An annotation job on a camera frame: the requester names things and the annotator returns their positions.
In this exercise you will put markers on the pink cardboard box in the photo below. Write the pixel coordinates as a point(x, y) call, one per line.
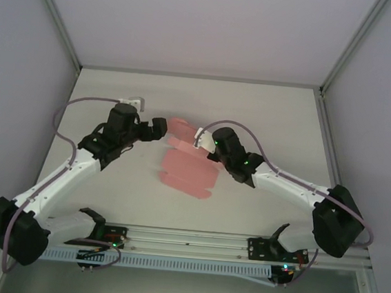
point(188, 170)

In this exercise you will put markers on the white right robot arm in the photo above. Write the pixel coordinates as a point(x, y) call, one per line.
point(292, 187)

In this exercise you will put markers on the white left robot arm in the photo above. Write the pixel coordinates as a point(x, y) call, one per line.
point(64, 179)

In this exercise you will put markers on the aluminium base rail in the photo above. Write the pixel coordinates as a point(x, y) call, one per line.
point(186, 241)

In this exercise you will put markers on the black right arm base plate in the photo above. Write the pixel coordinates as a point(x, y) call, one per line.
point(262, 248)

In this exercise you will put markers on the aluminium table side rail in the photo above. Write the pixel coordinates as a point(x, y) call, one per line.
point(339, 160)

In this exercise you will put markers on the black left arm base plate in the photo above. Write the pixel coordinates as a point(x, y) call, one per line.
point(116, 236)

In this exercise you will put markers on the aluminium frame post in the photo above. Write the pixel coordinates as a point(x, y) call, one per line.
point(352, 47)
point(60, 22)

